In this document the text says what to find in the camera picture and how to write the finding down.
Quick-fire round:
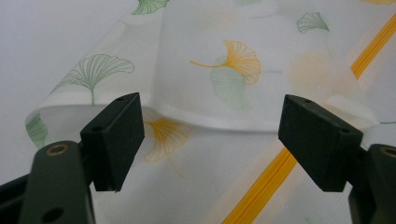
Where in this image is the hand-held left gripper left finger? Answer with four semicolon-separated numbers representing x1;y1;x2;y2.
79;91;146;192

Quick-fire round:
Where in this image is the white leaf-print mesh bag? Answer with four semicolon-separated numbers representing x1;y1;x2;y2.
25;0;396;224

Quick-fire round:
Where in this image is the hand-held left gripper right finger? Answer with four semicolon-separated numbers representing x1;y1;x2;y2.
277;94;364;193

